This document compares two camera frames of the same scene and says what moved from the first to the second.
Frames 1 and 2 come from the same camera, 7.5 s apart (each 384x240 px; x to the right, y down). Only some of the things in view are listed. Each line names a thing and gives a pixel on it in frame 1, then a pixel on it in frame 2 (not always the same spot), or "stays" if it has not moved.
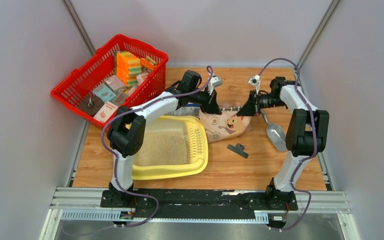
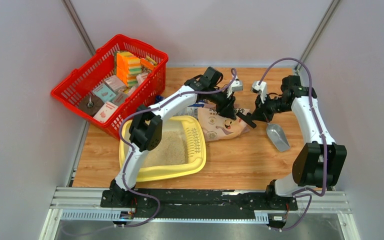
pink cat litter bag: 226,125 stays
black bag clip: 238,149 -> 247,119
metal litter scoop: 275,134 stays
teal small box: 104,92 stays
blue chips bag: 188,109 stays
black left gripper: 209,105 -> 226,109
